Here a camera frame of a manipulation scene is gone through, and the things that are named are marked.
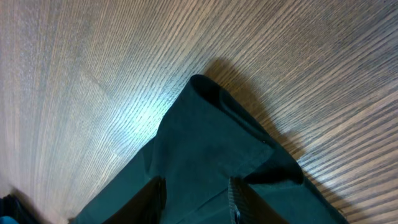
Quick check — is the dark charcoal folded garment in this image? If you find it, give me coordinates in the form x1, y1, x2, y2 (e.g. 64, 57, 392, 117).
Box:
1, 195, 39, 224

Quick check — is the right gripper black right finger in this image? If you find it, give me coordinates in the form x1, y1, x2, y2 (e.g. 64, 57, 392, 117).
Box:
228, 177, 288, 224

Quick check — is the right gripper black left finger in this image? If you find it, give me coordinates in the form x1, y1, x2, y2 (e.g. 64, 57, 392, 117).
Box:
103, 176, 167, 224

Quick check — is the black polo shirt white logo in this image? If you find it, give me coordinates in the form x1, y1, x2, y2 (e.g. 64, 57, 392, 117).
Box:
74, 75, 345, 223

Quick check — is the blue folded polo shirt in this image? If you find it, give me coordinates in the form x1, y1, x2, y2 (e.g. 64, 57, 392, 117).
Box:
0, 216, 19, 224

